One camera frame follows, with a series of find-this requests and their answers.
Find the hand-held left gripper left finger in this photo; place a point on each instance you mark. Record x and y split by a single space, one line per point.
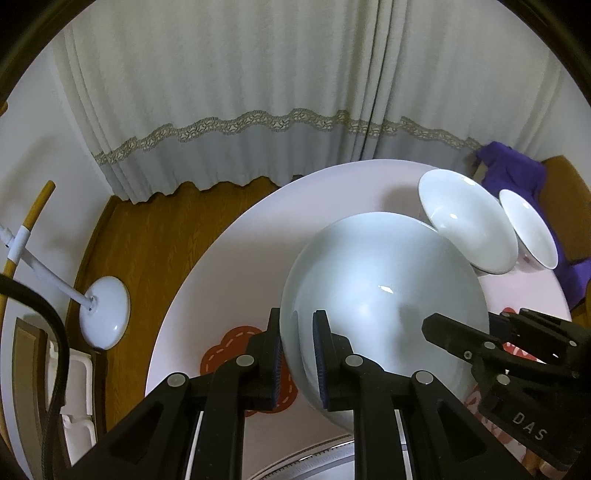
277 374

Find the brown wooden chair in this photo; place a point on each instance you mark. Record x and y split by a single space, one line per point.
568 207

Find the brown-top white drawer cabinet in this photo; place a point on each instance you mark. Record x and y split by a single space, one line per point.
78 378

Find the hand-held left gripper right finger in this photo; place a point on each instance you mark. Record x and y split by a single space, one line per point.
321 360

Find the white bowl grey band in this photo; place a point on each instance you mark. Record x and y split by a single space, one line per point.
466 221
531 226
378 277

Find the large white plate grey rim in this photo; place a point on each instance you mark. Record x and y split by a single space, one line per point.
314 467

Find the white clothes rack wooden bars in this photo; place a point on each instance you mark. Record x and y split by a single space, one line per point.
106 314

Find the purple cloth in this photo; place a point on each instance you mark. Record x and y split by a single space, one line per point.
512 170

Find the cream curtain panel lace trim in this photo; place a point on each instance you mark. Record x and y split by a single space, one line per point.
461 69
207 69

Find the round white table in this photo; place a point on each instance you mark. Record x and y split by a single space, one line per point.
231 277

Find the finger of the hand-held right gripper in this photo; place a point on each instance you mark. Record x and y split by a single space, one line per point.
452 334
545 337

